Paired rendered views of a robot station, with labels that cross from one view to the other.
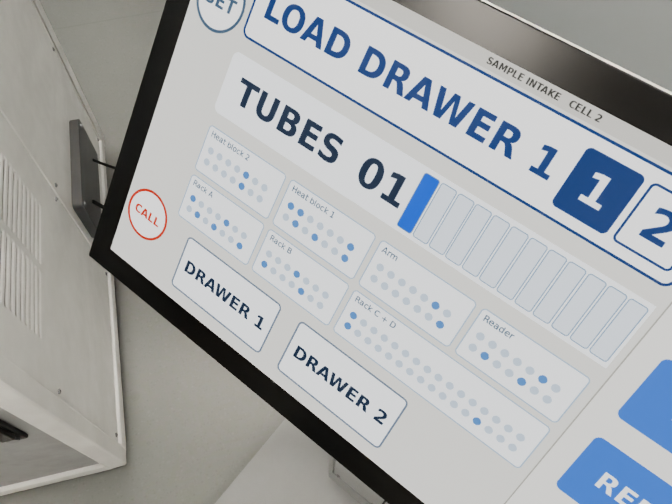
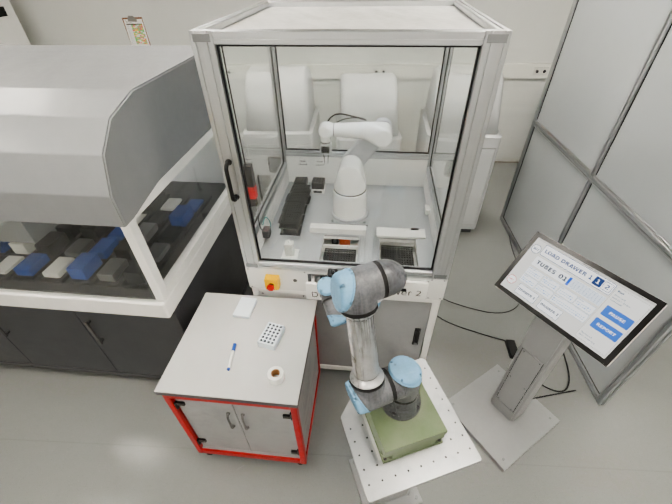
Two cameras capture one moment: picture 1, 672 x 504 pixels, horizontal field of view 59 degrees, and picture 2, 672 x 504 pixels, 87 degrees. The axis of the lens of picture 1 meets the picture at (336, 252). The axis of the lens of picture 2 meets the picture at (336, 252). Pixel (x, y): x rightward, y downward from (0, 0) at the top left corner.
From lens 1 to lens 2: 1.44 m
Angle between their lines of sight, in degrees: 25
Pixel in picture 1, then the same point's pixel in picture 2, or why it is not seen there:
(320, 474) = (488, 400)
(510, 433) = (581, 316)
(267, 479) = (468, 396)
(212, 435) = (446, 379)
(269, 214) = (539, 280)
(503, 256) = (582, 289)
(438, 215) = (572, 283)
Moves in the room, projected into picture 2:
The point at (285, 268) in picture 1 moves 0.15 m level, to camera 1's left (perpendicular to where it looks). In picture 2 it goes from (541, 289) to (504, 280)
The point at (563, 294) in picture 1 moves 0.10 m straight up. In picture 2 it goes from (592, 295) to (604, 277)
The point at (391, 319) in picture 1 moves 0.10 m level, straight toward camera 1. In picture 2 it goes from (561, 298) to (556, 313)
